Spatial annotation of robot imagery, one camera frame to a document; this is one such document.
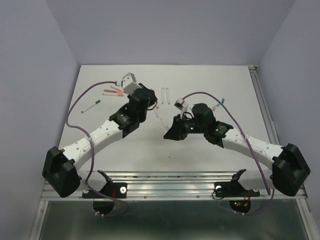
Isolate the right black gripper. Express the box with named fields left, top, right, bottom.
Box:
left=162, top=114, right=207, bottom=141

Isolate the yellow marker pen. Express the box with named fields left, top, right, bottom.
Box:
left=159, top=117, right=170, bottom=131

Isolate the long white green-tip pen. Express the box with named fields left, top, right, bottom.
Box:
left=81, top=100, right=101, bottom=114

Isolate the green marker pen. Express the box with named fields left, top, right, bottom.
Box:
left=166, top=88, right=171, bottom=105

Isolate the blue marker pen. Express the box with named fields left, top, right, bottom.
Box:
left=161, top=87, right=165, bottom=105

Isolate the peach orange marker pen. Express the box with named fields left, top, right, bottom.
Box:
left=154, top=106, right=159, bottom=118

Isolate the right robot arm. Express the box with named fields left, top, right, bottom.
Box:
left=163, top=103, right=311, bottom=198

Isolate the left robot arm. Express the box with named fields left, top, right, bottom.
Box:
left=42, top=83, right=158, bottom=198

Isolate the tan orange highlighter pen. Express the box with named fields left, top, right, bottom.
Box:
left=103, top=89, right=124, bottom=94

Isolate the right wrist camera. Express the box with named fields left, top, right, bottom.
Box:
left=174, top=98, right=189, bottom=119

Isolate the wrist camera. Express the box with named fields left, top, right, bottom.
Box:
left=121, top=72, right=141, bottom=95
left=174, top=98, right=189, bottom=119

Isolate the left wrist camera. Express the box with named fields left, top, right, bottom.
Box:
left=121, top=72, right=141, bottom=95

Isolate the aluminium front rail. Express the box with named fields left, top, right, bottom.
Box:
left=40, top=171, right=308, bottom=202

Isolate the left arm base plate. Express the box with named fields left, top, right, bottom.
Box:
left=82, top=182, right=128, bottom=199

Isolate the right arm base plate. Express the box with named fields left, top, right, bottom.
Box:
left=214, top=181, right=253, bottom=198

